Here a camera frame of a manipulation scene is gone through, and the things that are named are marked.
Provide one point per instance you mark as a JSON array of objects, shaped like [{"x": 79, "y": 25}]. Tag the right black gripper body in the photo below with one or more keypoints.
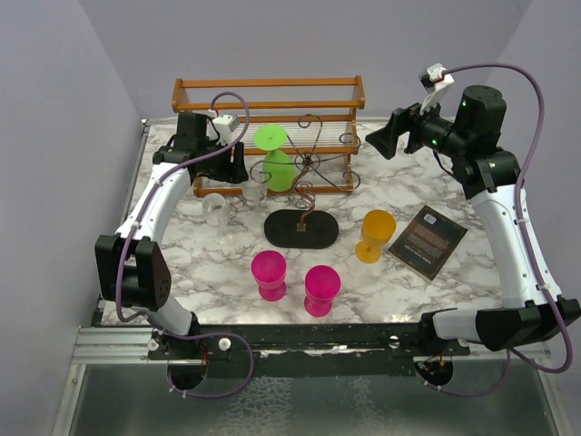
[{"x": 427, "y": 129}]

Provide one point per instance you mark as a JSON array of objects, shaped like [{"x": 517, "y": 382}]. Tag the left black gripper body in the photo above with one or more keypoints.
[{"x": 220, "y": 166}]

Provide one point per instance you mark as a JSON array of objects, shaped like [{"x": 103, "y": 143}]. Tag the green plastic wine glass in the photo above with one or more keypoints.
[{"x": 277, "y": 168}]

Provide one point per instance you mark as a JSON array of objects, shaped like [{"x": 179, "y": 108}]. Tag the metal wine glass rack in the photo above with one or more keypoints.
[{"x": 304, "y": 226}]

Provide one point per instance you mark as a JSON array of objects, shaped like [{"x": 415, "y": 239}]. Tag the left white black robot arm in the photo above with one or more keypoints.
[{"x": 131, "y": 269}]

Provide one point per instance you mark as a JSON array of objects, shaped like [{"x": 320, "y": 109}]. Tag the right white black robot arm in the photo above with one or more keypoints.
[{"x": 533, "y": 307}]

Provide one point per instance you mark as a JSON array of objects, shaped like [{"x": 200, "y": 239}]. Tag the frosted clear wine glass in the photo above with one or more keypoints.
[{"x": 217, "y": 213}]

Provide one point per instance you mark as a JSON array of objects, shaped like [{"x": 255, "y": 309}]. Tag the orange wooden dish rack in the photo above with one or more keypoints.
[{"x": 319, "y": 114}]

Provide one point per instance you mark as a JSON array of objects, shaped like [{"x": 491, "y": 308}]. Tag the orange plastic wine glass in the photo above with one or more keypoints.
[{"x": 377, "y": 228}]

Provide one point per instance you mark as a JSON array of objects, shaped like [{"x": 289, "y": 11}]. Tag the left pink plastic goblet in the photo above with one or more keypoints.
[{"x": 268, "y": 269}]

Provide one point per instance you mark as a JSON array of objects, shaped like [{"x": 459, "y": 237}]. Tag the pink plastic goblet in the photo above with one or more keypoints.
[
  {"x": 322, "y": 285},
  {"x": 268, "y": 269}
]

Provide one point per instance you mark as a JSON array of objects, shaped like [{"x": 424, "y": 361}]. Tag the dark book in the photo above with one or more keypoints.
[{"x": 427, "y": 242}]

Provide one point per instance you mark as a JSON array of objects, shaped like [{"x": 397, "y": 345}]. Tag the right pink plastic goblet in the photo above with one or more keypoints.
[{"x": 322, "y": 285}]

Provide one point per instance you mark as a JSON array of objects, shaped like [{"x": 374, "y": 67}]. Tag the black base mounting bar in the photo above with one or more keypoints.
[{"x": 295, "y": 350}]

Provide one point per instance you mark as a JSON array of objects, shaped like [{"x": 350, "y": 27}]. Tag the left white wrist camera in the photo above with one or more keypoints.
[{"x": 220, "y": 127}]

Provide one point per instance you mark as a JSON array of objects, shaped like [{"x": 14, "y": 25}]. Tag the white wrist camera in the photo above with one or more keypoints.
[
  {"x": 220, "y": 127},
  {"x": 436, "y": 81}
]

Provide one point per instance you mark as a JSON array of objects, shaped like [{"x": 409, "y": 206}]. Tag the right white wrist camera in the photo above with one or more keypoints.
[{"x": 436, "y": 81}]

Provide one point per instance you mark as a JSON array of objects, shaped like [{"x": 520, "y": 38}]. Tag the aluminium rail frame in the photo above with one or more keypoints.
[{"x": 133, "y": 274}]

